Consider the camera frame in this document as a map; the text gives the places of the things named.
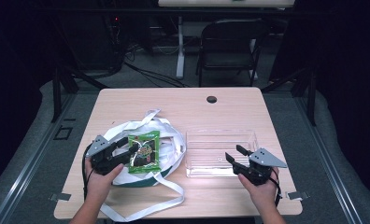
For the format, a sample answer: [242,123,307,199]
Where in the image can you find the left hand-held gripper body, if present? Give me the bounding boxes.
[84,134,125,175]

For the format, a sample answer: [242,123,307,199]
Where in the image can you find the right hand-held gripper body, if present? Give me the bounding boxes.
[232,147,288,187]

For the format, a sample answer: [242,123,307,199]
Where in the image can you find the green snack packet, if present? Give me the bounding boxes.
[127,130,162,175]

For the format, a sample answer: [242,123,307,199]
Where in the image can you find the white tote bag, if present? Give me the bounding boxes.
[100,108,188,223]

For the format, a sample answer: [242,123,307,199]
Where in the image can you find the person's left hand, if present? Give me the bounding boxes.
[84,157,125,204]

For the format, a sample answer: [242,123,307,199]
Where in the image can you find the person's right hand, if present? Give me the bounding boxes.
[237,166,280,216]

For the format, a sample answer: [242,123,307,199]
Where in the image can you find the clear plastic box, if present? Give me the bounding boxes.
[185,129,260,178]

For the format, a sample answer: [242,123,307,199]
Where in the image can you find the black metal stand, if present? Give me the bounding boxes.
[261,66,319,127]
[47,18,109,123]

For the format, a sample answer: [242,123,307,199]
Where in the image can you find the black folding chair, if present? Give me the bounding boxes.
[195,18,271,88]

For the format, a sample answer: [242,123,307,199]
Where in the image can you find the white desk with metal leg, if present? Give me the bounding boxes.
[157,0,296,79]

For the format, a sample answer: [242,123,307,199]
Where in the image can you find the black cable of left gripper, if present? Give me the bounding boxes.
[80,143,95,202]

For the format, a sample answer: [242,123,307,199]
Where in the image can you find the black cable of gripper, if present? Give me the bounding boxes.
[269,169,283,208]
[80,143,95,202]

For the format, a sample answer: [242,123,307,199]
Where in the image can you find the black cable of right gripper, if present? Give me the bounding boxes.
[269,169,283,208]

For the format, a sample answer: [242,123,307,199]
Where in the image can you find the metal table bracket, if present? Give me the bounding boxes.
[286,190,310,201]
[49,192,72,203]

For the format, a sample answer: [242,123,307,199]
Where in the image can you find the black cables on floor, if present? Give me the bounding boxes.
[111,18,191,89]

